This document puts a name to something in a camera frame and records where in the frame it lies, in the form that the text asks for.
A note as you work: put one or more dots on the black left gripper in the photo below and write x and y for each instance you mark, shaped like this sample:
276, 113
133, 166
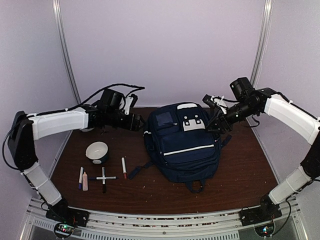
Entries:
135, 127

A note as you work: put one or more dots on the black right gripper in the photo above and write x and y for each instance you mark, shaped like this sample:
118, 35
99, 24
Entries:
220, 120

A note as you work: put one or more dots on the navy blue student backpack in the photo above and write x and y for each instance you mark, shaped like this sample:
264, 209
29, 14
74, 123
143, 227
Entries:
178, 144

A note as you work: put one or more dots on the blue white marker horizontal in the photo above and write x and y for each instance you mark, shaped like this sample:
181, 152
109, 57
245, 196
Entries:
102, 178

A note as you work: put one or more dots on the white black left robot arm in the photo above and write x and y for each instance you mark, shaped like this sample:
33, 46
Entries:
112, 109

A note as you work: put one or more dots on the white marker red cap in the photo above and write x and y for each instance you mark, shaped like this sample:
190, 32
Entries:
124, 168

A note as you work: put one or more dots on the white scalloped ceramic dish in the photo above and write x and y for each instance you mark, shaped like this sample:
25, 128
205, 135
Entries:
85, 130

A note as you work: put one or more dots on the white bowl teal outside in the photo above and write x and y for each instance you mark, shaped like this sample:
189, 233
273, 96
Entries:
97, 152

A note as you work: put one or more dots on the black white marker vertical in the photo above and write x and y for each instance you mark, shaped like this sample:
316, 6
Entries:
103, 181

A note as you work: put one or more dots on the pink white correction stick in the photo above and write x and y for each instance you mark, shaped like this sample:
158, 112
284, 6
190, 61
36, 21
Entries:
85, 182

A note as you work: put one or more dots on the white marker blue cap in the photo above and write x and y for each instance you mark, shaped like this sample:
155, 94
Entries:
80, 179

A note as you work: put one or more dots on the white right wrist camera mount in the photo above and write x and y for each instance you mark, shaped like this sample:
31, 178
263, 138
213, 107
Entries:
219, 101

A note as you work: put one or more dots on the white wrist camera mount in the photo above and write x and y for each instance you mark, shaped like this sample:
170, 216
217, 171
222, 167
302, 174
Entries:
127, 105
219, 101

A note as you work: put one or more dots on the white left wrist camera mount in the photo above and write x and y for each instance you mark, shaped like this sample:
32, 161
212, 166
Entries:
127, 105

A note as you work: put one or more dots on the aluminium right corner post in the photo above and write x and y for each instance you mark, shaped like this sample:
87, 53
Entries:
262, 42

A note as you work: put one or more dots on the aluminium corner post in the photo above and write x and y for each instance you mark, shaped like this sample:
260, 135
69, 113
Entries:
262, 42
64, 48

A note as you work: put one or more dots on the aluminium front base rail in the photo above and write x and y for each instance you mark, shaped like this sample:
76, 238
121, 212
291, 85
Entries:
219, 225

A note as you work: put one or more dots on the aluminium left corner post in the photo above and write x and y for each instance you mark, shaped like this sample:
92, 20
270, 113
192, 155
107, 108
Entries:
64, 48

